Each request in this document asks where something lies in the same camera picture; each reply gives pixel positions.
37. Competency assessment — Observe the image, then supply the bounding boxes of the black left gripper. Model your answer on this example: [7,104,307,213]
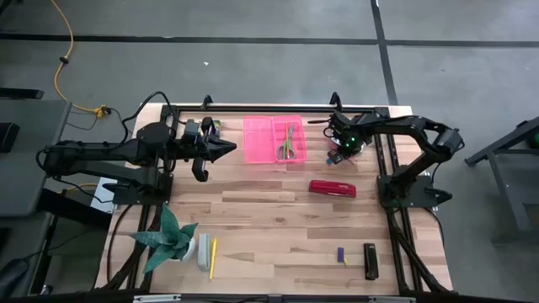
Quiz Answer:
[180,116,237,183]

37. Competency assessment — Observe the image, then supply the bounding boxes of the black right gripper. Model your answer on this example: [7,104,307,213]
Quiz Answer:
[307,111,368,166]

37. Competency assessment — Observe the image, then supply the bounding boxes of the transparent pink pencil case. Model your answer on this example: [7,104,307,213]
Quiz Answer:
[243,114,307,165]

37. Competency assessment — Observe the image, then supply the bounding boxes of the green grey scissors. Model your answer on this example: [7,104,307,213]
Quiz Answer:
[275,122,298,162]

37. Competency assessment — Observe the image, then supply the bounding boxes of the light grey stapler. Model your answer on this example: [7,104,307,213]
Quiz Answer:
[196,233,211,271]

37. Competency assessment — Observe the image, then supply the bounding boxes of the yellow pencil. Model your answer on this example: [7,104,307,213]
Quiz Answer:
[209,237,218,281]

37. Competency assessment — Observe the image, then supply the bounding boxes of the black stapler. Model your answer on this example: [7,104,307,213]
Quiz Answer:
[363,242,380,281]

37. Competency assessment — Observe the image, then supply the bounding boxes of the silver desk calculator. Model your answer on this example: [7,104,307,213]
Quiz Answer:
[329,125,368,155]

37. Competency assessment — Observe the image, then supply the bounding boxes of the red stapler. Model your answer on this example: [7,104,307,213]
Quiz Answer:
[308,179,358,199]

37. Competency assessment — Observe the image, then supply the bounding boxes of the green artificial plant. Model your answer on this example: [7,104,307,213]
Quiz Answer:
[132,203,199,274]

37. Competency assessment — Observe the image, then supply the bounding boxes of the white plant pot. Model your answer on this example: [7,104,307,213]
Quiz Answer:
[168,235,197,263]

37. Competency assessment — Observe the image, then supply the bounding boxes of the white box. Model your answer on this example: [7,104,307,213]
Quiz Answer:
[90,176,117,214]

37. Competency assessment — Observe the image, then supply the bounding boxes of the grey side table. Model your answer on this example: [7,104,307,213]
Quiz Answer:
[0,98,72,216]

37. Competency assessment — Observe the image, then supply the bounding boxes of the black flat bar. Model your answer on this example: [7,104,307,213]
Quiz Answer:
[0,87,45,101]

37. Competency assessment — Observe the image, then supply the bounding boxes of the black device on side table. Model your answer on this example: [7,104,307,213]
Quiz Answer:
[0,121,21,153]

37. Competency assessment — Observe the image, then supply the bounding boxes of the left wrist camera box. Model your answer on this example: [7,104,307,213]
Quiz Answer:
[184,120,202,139]

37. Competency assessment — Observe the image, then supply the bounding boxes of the black aluminium table frame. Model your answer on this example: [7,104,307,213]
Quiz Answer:
[96,103,454,295]

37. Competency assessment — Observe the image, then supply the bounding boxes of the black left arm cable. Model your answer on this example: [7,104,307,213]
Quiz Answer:
[120,90,189,127]

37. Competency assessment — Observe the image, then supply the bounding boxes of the silver metal bracket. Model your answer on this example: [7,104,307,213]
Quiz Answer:
[132,294,182,303]
[368,295,417,303]

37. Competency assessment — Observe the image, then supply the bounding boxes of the grey metal cart frame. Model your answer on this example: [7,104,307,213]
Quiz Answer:
[464,115,539,245]

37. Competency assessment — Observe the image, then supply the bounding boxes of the yellow extension cable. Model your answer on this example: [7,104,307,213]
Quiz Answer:
[50,0,111,119]

